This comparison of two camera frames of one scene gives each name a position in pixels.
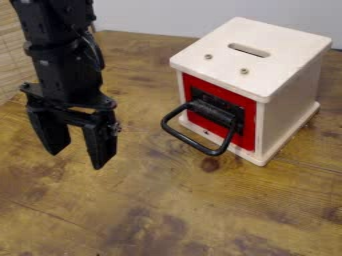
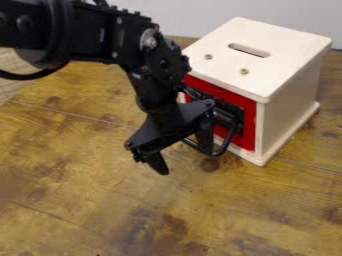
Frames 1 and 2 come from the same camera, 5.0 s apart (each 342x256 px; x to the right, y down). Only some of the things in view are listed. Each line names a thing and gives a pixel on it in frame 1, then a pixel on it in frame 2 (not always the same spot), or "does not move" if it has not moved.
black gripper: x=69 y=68 -> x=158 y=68
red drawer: x=216 y=128 does not move
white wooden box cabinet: x=249 y=86 does not move
